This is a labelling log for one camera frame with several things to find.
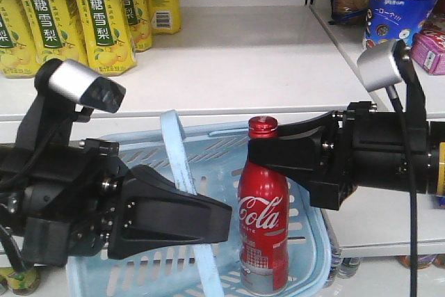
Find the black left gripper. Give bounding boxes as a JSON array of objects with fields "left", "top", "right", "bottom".
[{"left": 1, "top": 138, "right": 128, "bottom": 266}]

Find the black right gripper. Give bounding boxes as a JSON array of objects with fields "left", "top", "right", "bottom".
[{"left": 248, "top": 102, "right": 433, "bottom": 210}]

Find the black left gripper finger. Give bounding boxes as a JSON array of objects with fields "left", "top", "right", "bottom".
[{"left": 107, "top": 165, "right": 232, "bottom": 259}]

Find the red coca cola bottle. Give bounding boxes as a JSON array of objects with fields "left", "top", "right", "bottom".
[{"left": 237, "top": 115, "right": 290, "bottom": 296}]

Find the light blue plastic basket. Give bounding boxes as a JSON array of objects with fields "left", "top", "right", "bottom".
[{"left": 65, "top": 109, "right": 332, "bottom": 297}]

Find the white metal shelf unit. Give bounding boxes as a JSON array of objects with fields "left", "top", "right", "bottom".
[{"left": 0, "top": 0, "right": 445, "bottom": 297}]

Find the pink snack box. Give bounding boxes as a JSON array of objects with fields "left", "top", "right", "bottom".
[{"left": 411, "top": 25, "right": 444, "bottom": 75}]

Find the blue cookie cup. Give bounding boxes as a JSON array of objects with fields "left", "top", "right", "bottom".
[{"left": 362, "top": 0, "right": 438, "bottom": 49}]

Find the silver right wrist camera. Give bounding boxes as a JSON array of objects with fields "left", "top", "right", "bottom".
[{"left": 357, "top": 40, "right": 403, "bottom": 93}]

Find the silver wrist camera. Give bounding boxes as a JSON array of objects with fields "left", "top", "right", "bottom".
[
  {"left": 48, "top": 59, "right": 126, "bottom": 113},
  {"left": 357, "top": 40, "right": 403, "bottom": 93}
]

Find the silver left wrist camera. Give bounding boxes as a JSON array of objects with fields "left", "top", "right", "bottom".
[{"left": 48, "top": 59, "right": 126, "bottom": 113}]

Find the black camera cable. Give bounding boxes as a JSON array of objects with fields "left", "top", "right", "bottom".
[{"left": 387, "top": 84, "right": 418, "bottom": 297}]

